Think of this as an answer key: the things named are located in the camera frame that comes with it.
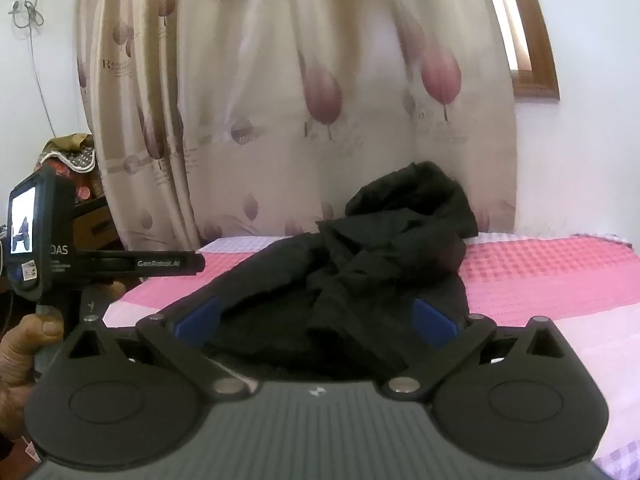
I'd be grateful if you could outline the wooden window frame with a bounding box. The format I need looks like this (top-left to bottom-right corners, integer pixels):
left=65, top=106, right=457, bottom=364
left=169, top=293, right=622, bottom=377
left=477, top=0, right=560, bottom=101

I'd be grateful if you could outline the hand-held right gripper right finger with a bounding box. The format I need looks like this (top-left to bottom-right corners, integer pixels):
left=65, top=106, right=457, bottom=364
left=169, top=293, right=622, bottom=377
left=382, top=298, right=568, bottom=403

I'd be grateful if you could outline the beige leaf print curtain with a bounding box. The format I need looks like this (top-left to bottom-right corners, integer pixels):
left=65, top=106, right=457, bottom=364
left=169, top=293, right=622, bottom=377
left=75, top=0, right=518, bottom=253

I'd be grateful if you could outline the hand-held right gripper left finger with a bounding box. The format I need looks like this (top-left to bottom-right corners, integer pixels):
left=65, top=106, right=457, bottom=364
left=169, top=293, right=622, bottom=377
left=67, top=296, right=251, bottom=403

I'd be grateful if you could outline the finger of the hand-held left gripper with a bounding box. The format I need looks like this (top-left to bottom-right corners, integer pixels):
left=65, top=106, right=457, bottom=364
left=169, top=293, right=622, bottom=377
left=181, top=251, right=206, bottom=276

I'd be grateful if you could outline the brown cardboard box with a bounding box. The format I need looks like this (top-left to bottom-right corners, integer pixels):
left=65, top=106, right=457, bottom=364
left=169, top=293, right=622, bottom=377
left=74, top=196, right=119, bottom=261

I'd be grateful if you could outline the black jacket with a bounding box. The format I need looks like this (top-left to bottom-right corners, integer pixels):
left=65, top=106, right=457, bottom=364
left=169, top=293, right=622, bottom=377
left=192, top=161, right=480, bottom=386

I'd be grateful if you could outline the thin wall cable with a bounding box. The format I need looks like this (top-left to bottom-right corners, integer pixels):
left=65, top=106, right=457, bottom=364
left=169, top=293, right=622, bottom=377
left=9, top=0, right=57, bottom=136

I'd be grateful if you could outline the purple checked bedsheet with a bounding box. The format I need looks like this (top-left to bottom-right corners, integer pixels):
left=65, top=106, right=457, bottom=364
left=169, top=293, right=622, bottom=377
left=592, top=437, right=640, bottom=480

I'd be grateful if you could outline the patterned cloth pile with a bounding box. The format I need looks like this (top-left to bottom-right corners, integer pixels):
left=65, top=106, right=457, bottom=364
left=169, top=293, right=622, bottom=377
left=32, top=132, right=99, bottom=173

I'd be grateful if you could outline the person's left hand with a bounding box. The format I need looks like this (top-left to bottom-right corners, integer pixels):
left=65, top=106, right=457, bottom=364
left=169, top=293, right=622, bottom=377
left=0, top=310, right=66, bottom=443

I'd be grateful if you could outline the pink checked blanket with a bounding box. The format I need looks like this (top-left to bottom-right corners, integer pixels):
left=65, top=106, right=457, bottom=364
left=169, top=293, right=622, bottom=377
left=102, top=232, right=640, bottom=480

